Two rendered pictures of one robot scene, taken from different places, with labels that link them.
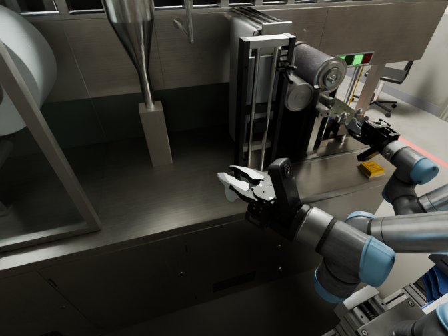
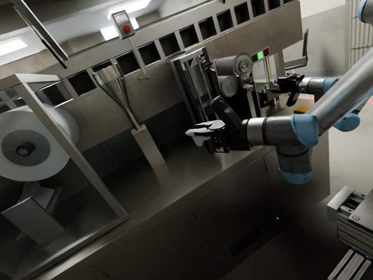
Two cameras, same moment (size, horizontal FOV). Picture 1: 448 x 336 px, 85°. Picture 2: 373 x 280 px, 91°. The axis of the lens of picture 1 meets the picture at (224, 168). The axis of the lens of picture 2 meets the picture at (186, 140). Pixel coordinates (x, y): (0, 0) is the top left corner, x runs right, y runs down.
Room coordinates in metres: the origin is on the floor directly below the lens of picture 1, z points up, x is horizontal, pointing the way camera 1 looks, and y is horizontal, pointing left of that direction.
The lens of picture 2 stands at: (-0.15, -0.02, 1.48)
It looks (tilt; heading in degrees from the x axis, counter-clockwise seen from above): 26 degrees down; 4
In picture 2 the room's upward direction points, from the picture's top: 24 degrees counter-clockwise
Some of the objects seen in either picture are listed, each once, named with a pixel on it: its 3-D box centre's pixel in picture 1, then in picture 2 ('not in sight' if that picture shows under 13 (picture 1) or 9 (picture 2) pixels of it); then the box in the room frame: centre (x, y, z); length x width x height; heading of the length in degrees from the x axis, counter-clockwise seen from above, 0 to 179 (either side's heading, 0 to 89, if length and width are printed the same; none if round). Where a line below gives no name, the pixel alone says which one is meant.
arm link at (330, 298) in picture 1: (339, 270); (295, 158); (0.25, -0.24, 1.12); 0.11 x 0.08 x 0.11; 139
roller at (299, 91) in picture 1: (286, 86); (219, 85); (1.07, -0.28, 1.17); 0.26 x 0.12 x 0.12; 16
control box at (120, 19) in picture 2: not in sight; (123, 24); (0.86, 0.10, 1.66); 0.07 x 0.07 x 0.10; 23
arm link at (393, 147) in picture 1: (394, 151); (306, 86); (0.67, -0.58, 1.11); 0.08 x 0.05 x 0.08; 107
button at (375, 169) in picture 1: (371, 168); (303, 110); (0.81, -0.65, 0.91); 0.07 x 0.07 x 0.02; 16
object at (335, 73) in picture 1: (332, 77); (243, 65); (0.97, -0.43, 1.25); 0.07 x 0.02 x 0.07; 106
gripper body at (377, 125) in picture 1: (378, 137); (291, 84); (0.74, -0.56, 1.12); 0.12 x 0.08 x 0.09; 17
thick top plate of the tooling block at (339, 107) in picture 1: (328, 109); (255, 90); (1.19, -0.56, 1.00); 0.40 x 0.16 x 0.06; 16
